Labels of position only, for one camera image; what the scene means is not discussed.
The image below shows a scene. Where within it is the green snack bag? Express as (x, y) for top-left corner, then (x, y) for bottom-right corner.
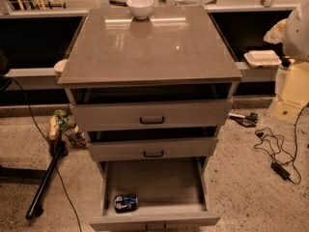
(50, 109), (76, 136)

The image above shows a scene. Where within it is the black floor cable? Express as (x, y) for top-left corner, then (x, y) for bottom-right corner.
(0, 75), (83, 232)

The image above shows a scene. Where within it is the white foam takeout container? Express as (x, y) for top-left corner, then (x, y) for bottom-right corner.
(243, 50), (282, 68)

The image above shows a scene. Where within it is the black tripod leg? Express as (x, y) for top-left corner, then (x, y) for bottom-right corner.
(25, 141), (66, 220)

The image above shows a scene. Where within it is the grey bottom drawer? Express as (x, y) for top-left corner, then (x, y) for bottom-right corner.
(90, 158), (220, 232)

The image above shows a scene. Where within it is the black power adapter with cable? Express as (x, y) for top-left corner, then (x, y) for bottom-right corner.
(253, 106), (307, 186)

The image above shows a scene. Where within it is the blue pepsi can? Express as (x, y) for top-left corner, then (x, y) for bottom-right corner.
(114, 194), (138, 213)

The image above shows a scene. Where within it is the grey middle drawer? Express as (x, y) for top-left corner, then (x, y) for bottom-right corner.
(87, 126), (218, 161)

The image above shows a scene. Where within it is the grey top drawer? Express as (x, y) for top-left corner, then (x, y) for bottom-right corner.
(70, 83), (233, 131)

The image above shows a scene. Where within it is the grey drawer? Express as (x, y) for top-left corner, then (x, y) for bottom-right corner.
(90, 158), (220, 232)
(70, 83), (233, 131)
(87, 126), (218, 161)

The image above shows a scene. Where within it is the grey drawer cabinet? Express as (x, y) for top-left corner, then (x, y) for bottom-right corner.
(57, 5), (243, 166)

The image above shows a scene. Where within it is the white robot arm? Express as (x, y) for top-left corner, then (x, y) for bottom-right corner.
(283, 0), (309, 62)

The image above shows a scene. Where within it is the white ceramic bowl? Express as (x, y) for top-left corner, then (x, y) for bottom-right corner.
(126, 0), (155, 19)

